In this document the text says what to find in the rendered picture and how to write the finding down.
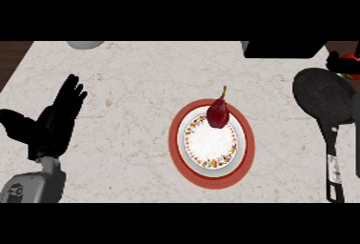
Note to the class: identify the bright red vegetable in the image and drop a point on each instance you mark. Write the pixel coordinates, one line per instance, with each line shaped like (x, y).
(352, 56)

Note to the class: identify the black frying pan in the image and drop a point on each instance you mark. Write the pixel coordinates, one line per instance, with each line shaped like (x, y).
(324, 95)

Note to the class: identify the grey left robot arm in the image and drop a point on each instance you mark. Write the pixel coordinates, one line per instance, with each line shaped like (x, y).
(36, 184)

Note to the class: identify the grey bowl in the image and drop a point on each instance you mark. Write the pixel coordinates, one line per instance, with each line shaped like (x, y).
(85, 44)

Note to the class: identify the black appliance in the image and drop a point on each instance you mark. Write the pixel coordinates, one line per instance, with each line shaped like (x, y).
(281, 49)

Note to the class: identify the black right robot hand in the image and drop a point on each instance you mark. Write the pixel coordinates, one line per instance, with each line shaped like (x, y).
(343, 66)

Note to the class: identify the red round placemat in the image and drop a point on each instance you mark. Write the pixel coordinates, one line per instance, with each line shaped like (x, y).
(175, 139)

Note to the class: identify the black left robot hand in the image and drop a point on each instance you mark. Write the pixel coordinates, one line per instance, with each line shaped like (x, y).
(54, 127)

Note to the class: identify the white floral-rimmed plate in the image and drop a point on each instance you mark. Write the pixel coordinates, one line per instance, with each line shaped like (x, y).
(212, 146)

